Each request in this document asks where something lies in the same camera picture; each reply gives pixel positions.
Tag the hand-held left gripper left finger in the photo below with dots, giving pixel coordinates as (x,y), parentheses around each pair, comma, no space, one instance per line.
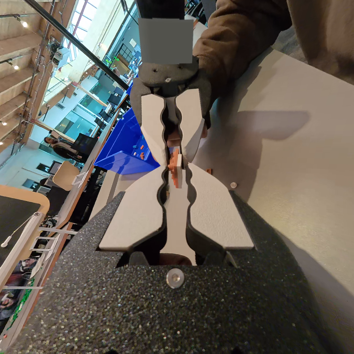
(132,218)

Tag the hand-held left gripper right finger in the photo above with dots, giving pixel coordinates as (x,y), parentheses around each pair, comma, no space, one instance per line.
(218,218)

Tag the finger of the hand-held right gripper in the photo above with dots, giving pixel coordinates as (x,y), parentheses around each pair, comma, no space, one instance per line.
(192,119)
(152,119)

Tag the orange plate assembly grey underside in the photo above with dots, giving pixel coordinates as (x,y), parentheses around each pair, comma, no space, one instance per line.
(177,168)

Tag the black monitor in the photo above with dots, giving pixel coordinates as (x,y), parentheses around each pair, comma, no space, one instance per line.
(84,143)

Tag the black light stand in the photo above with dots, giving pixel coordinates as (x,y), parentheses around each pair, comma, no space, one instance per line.
(77,41)

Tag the black wooden-edged table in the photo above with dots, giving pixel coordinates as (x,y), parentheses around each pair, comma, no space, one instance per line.
(13,215)

